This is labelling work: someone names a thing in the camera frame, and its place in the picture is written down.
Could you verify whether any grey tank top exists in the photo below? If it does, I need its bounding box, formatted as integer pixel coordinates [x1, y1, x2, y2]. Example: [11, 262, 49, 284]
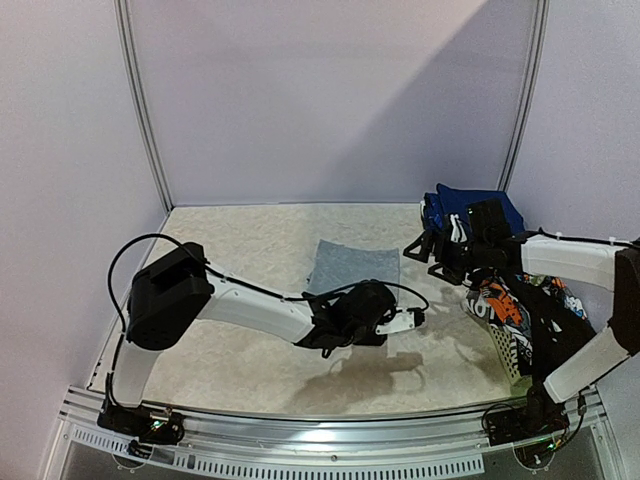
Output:
[306, 240, 400, 294]

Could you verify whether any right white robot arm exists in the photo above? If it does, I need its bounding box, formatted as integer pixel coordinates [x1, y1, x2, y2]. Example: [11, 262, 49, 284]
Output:
[403, 228, 639, 436]

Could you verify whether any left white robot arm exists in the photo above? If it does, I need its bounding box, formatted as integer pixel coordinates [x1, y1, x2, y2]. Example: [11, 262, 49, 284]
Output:
[108, 242, 397, 434]

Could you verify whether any white perforated laundry basket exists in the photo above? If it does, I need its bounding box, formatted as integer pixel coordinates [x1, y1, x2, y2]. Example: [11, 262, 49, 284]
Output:
[463, 297, 532, 386]

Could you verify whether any colourful graphic print garment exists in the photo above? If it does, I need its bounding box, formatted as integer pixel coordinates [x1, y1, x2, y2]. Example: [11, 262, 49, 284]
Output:
[462, 272, 596, 379]

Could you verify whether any folded blue garment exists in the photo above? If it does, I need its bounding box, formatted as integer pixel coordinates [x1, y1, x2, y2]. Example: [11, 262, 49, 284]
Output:
[423, 183, 525, 234]

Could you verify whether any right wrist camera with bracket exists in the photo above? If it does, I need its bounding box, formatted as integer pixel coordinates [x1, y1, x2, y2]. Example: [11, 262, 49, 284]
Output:
[448, 198, 512, 245]

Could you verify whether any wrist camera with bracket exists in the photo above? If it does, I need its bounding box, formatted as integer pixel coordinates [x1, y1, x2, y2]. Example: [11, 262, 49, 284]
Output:
[375, 307, 427, 336]
[448, 198, 512, 245]

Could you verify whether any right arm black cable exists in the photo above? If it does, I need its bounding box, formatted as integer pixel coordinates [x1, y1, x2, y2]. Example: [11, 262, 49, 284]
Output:
[537, 228, 634, 247]

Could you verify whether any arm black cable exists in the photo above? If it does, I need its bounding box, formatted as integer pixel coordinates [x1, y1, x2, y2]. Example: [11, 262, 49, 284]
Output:
[103, 233, 431, 406]
[537, 228, 634, 247]

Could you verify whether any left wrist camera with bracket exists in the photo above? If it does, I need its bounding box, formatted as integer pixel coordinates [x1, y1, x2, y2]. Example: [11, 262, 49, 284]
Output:
[375, 307, 427, 336]

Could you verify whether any aluminium front rail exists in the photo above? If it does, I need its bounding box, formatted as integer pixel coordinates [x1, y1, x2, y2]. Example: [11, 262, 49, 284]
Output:
[40, 387, 627, 479]

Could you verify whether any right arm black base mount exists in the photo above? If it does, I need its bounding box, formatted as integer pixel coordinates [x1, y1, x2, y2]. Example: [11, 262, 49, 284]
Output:
[481, 382, 587, 452]

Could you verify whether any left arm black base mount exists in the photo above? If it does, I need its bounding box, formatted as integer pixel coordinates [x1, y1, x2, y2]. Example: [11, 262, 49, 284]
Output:
[97, 399, 185, 445]

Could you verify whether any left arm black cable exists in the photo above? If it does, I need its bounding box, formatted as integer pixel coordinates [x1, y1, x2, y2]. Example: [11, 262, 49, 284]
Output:
[103, 233, 431, 406]

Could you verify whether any right aluminium corner post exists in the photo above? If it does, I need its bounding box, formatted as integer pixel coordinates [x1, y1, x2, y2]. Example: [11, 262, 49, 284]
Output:
[497, 0, 550, 192]

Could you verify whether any aluminium corner post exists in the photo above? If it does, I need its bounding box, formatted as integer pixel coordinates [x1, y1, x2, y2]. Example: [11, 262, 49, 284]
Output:
[114, 0, 175, 214]
[497, 0, 550, 192]

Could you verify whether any left aluminium corner post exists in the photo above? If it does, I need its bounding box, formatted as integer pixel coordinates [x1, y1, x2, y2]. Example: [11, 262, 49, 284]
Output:
[114, 0, 175, 214]

